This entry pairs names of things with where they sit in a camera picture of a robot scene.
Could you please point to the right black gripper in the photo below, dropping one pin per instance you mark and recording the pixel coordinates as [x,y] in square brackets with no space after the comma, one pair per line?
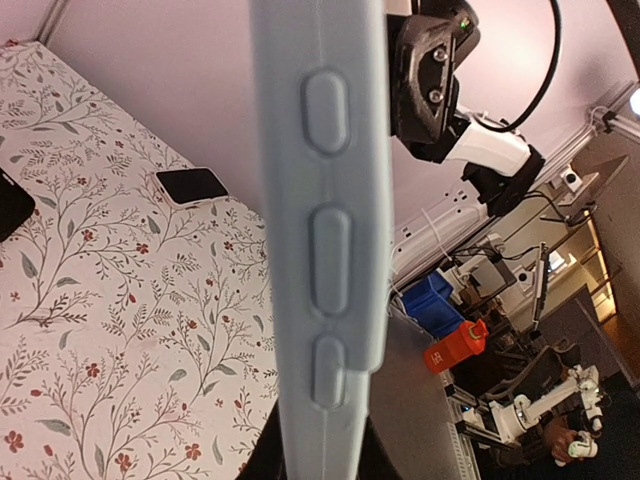
[422,91]

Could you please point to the phone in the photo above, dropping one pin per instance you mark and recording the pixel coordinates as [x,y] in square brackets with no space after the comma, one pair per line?
[322,96]

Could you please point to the black smartphone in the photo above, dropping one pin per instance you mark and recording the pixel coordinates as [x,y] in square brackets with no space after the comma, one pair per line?
[184,188]

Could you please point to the black phone case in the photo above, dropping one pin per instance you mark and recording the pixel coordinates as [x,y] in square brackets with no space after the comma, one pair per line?
[16,206]

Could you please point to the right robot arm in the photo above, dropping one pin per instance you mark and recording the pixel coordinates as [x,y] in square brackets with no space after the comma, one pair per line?
[499,163]

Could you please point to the blue storage bin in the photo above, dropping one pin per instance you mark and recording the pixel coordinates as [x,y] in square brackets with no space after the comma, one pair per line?
[428,303]

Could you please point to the orange plastic container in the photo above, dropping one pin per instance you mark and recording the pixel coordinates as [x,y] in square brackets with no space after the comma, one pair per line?
[468,340]

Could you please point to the floral patterned table mat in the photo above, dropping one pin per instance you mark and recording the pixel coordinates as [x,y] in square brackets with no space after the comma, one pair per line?
[136,338]

